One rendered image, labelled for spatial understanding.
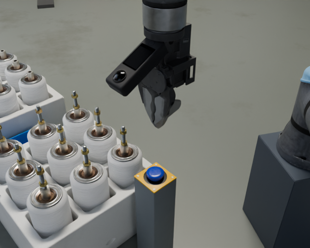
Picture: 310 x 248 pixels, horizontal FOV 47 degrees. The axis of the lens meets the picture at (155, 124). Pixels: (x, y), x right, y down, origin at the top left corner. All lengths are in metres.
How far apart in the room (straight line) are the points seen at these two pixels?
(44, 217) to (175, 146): 0.67
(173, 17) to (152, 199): 0.40
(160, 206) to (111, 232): 0.22
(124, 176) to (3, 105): 0.55
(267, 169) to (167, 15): 0.55
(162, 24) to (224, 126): 0.97
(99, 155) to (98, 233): 0.22
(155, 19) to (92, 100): 1.11
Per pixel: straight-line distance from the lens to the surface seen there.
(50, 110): 1.39
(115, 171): 0.99
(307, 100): 0.84
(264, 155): 1.00
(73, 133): 1.14
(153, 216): 0.86
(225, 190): 1.25
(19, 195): 0.99
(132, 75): 0.61
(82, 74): 1.92
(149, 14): 0.61
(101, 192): 0.94
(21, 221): 0.97
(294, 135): 0.92
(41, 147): 1.09
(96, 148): 1.04
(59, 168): 1.01
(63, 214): 0.91
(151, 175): 0.81
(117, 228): 1.03
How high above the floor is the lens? 0.90
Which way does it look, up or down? 36 degrees down
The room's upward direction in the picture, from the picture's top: straight up
